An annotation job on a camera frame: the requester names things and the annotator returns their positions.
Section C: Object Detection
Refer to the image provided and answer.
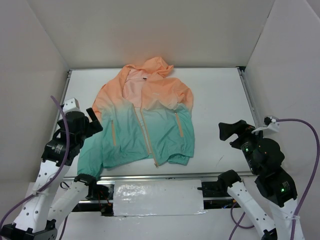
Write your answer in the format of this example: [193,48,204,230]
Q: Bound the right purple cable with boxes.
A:
[228,118,320,240]

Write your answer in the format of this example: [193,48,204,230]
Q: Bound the right aluminium table rail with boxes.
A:
[236,66,264,127]

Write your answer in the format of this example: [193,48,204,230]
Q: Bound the aluminium table rail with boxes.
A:
[51,70,73,141]
[63,172,256,181]
[236,66,264,127]

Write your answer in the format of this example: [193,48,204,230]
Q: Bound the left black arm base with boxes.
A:
[86,184,114,217]

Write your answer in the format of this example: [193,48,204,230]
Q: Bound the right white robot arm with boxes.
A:
[217,120,305,240]

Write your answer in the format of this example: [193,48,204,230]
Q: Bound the front aluminium table rail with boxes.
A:
[63,172,256,181]

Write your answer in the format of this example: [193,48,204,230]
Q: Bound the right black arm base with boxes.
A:
[197,181,234,210]

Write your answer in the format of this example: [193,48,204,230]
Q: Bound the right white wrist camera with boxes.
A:
[251,116,280,136]

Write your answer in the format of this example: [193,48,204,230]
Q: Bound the orange and teal hooded jacket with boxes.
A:
[77,56,195,179]

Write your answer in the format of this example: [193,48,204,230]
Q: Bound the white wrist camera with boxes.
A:
[251,116,280,136]
[61,98,80,114]

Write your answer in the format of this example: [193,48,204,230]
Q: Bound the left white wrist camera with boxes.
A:
[61,98,80,114]

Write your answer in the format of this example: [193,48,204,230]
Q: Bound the left aluminium table rail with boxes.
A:
[51,70,73,141]

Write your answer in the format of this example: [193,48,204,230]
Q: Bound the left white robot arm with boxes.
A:
[0,108,103,240]

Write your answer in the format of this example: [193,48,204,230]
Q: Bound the white foil-taped cover panel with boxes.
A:
[113,179,206,217]

